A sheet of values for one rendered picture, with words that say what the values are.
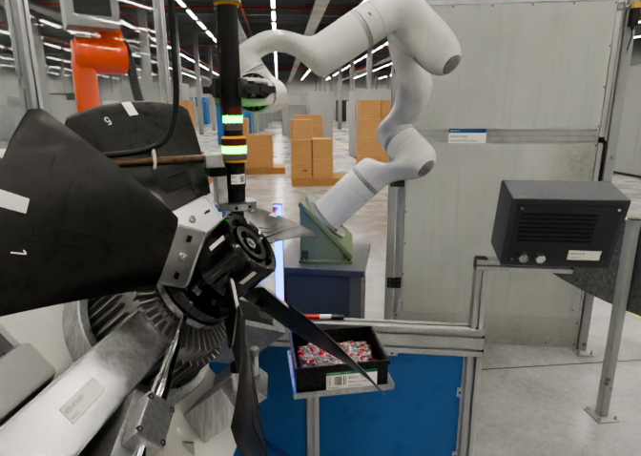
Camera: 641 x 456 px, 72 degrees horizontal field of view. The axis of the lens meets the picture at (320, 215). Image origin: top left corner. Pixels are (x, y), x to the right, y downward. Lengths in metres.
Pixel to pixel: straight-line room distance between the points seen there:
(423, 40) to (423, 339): 0.76
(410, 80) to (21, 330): 1.03
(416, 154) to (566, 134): 1.47
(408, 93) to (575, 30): 1.61
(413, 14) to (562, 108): 1.75
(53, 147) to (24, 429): 0.29
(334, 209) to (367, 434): 0.69
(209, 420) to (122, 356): 0.24
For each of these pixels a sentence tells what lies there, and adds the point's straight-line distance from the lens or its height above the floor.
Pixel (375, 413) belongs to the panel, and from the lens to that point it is 1.41.
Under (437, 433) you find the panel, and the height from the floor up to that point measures 0.52.
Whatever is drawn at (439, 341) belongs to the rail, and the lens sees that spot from 1.27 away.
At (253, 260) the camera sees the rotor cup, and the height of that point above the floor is 1.21.
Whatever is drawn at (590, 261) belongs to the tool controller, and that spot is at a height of 1.06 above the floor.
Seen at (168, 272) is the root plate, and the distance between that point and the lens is 0.67.
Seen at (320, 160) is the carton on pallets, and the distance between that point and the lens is 8.42.
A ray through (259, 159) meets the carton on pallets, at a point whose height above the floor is 0.31.
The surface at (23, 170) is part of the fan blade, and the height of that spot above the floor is 1.37.
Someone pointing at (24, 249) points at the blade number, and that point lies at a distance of 0.54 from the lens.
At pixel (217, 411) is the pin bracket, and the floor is 0.94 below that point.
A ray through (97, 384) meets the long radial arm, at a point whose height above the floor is 1.12.
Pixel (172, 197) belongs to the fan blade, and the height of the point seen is 1.29.
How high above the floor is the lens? 1.43
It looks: 14 degrees down
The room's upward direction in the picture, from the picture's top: straight up
